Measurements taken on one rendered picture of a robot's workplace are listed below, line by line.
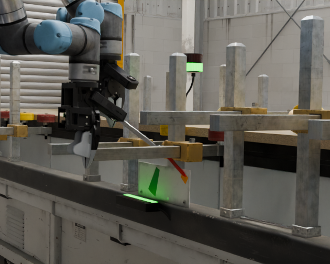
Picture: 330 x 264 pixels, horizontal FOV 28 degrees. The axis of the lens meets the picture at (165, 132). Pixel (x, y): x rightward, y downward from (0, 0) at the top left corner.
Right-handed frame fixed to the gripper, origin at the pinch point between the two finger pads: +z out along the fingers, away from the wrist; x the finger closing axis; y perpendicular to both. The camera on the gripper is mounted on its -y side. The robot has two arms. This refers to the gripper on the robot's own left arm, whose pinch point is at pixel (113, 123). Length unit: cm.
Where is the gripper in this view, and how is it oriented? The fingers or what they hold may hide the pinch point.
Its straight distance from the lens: 195.8
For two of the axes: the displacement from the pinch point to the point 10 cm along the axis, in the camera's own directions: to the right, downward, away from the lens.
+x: -6.0, 0.3, -8.0
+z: -0.2, 10.0, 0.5
